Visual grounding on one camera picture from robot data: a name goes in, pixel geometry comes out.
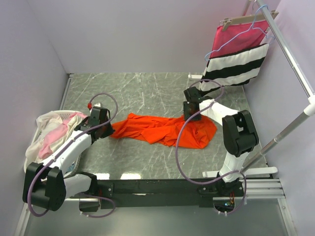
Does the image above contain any orange t-shirt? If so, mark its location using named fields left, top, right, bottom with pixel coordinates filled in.
left=111, top=113, right=217, bottom=149

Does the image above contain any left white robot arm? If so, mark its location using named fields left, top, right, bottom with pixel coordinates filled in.
left=22, top=106, right=114, bottom=217

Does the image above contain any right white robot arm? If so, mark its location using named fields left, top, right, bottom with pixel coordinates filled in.
left=183, top=87, right=259, bottom=196

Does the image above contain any white laundry basket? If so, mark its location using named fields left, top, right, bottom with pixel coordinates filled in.
left=23, top=110, right=82, bottom=178

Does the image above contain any cream and pink clothes pile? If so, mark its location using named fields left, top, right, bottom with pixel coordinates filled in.
left=25, top=110, right=92, bottom=173

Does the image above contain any black white striped cloth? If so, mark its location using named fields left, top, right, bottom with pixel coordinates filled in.
left=199, top=43, right=269, bottom=92

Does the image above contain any black base beam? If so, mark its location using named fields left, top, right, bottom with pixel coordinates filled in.
left=68, top=178, right=247, bottom=212

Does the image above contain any pink towel on hanger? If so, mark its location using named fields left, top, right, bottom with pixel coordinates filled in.
left=210, top=20, right=269, bottom=59

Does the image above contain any silver clothes rack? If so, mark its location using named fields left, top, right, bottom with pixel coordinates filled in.
left=188, top=0, right=315, bottom=178

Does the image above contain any wooden clip hanger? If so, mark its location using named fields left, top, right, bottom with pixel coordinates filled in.
left=220, top=13, right=265, bottom=31

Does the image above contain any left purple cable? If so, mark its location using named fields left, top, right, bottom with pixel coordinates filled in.
left=27, top=93, right=118, bottom=219

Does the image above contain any purple cable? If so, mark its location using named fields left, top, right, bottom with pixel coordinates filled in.
left=175, top=79, right=247, bottom=216
left=27, top=93, right=118, bottom=219

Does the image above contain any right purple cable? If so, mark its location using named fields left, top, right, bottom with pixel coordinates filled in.
left=175, top=79, right=247, bottom=216

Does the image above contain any blue wire hanger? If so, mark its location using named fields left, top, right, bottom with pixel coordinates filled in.
left=204, top=5, right=275, bottom=62

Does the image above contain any aluminium rail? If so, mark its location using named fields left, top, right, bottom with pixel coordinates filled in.
left=213, top=178, right=286, bottom=200

